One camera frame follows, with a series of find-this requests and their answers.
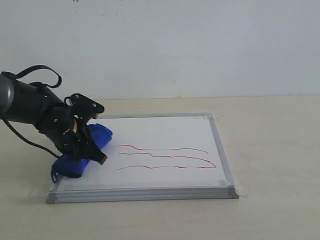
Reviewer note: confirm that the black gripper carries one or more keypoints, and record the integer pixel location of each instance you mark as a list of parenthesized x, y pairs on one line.
[(69, 134)]

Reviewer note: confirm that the blue cloth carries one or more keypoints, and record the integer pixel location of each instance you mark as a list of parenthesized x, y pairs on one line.
[(66, 165)]

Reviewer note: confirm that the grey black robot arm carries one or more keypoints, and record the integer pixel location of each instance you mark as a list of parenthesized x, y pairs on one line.
[(27, 102)]

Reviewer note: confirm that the white board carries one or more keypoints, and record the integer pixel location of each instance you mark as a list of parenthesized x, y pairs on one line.
[(154, 157)]

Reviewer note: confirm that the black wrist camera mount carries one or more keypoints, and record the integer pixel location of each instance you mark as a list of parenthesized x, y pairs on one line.
[(83, 107)]

